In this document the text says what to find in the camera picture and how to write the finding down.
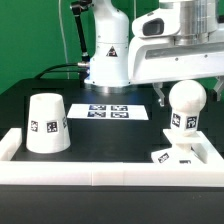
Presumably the white lamp base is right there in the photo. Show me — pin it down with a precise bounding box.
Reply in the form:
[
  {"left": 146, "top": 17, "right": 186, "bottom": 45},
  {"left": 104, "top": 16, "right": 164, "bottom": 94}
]
[{"left": 151, "top": 129, "right": 202, "bottom": 165}]

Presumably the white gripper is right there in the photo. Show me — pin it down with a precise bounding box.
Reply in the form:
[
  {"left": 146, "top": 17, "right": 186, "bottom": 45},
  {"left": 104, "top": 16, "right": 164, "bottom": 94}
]
[{"left": 128, "top": 37, "right": 224, "bottom": 107}]

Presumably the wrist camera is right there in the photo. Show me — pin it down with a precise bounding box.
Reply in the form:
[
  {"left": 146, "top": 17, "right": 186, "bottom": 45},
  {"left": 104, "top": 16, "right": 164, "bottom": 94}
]
[{"left": 132, "top": 9, "right": 180, "bottom": 38}]

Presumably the white hanging cable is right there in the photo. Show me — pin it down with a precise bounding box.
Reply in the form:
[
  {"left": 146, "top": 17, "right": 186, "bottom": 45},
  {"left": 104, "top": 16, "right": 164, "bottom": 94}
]
[{"left": 58, "top": 0, "right": 71, "bottom": 80}]

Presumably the white marker sheet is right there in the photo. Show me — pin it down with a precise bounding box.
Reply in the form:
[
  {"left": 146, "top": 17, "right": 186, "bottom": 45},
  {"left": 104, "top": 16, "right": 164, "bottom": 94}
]
[{"left": 67, "top": 104, "right": 148, "bottom": 120}]

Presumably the black cable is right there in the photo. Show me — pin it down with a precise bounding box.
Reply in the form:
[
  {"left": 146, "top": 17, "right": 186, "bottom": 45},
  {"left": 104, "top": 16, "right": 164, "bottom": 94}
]
[{"left": 34, "top": 61, "right": 90, "bottom": 80}]

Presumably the black articulated camera stand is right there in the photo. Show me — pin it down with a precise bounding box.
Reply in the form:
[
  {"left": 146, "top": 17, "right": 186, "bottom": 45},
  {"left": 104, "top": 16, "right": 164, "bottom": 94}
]
[{"left": 70, "top": 0, "right": 92, "bottom": 62}]

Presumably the white lamp shade cone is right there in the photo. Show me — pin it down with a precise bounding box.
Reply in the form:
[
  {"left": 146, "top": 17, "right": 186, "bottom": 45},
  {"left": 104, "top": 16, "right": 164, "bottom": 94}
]
[{"left": 26, "top": 93, "right": 70, "bottom": 154}]

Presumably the white U-shaped frame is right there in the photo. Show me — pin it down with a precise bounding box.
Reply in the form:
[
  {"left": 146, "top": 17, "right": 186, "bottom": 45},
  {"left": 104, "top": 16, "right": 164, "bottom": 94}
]
[{"left": 0, "top": 128, "right": 224, "bottom": 187}]

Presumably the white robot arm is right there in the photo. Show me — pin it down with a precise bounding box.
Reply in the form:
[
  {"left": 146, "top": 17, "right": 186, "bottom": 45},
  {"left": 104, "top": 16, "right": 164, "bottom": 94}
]
[{"left": 85, "top": 0, "right": 224, "bottom": 104}]

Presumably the white lamp bulb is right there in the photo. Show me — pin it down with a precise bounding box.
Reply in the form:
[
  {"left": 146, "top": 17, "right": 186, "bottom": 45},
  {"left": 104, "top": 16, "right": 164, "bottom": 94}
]
[{"left": 169, "top": 80, "right": 207, "bottom": 136}]

